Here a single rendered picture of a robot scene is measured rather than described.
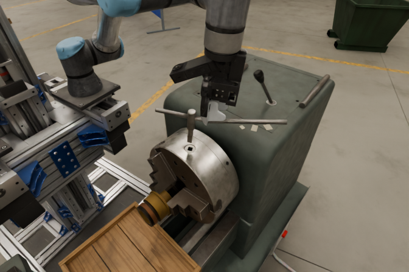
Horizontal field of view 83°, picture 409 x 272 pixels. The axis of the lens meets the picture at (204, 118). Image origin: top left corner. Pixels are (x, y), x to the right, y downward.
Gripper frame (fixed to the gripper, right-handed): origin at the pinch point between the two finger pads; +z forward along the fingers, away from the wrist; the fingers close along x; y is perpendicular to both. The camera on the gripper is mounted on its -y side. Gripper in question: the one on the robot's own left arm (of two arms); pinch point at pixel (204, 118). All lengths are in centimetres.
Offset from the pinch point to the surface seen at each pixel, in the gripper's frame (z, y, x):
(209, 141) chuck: 13.4, 1.5, 4.6
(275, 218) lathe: 80, 41, 20
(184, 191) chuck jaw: 26.0, -2.8, -7.2
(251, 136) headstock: 10.5, 14.1, 8.0
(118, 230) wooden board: 50, -25, -16
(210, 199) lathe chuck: 21.1, 5.6, -10.2
